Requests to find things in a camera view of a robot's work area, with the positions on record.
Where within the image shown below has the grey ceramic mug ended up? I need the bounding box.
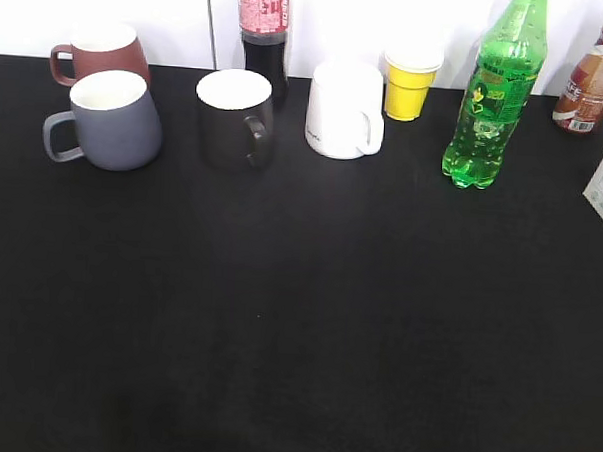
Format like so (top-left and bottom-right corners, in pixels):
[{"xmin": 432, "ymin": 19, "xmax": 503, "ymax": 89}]
[{"xmin": 42, "ymin": 70, "xmax": 163, "ymax": 171}]

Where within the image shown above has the green soda bottle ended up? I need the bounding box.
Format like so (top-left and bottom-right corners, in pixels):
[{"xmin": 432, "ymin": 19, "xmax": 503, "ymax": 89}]
[{"xmin": 441, "ymin": 0, "xmax": 548, "ymax": 189}]

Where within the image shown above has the yellow plastic cup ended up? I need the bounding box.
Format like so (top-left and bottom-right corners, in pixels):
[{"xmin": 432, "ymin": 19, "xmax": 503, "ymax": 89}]
[{"xmin": 384, "ymin": 43, "xmax": 444, "ymax": 122}]

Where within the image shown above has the white ceramic mug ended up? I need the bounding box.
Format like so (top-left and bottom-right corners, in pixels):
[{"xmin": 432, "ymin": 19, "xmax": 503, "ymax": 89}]
[{"xmin": 304, "ymin": 59, "xmax": 385, "ymax": 160}]

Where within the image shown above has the black ceramic mug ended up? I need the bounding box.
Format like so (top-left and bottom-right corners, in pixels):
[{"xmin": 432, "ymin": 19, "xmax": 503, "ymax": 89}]
[{"xmin": 195, "ymin": 69, "xmax": 274, "ymax": 171}]

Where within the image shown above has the cola bottle red label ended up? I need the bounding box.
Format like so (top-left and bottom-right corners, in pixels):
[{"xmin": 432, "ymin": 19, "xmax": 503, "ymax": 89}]
[{"xmin": 237, "ymin": 0, "xmax": 290, "ymax": 110}]

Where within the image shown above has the maroon ceramic mug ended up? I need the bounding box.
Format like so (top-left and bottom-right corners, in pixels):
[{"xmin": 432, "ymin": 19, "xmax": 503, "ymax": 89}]
[{"xmin": 49, "ymin": 21, "xmax": 151, "ymax": 87}]

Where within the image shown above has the brown coffee drink bottle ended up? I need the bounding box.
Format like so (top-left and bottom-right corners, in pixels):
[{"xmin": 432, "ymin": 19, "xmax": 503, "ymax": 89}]
[{"xmin": 551, "ymin": 26, "xmax": 603, "ymax": 134}]

